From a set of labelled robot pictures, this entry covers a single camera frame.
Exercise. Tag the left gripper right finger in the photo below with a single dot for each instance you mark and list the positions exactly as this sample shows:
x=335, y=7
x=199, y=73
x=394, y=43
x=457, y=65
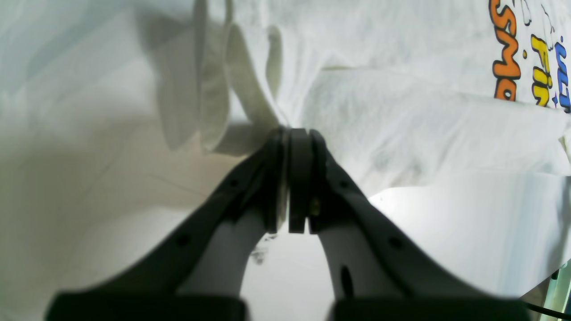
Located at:
x=377, y=272

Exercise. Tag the white printed T-shirt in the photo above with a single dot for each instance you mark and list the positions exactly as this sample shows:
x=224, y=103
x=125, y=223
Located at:
x=120, y=117

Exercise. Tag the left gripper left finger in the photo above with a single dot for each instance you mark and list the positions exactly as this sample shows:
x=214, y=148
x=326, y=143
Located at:
x=195, y=273

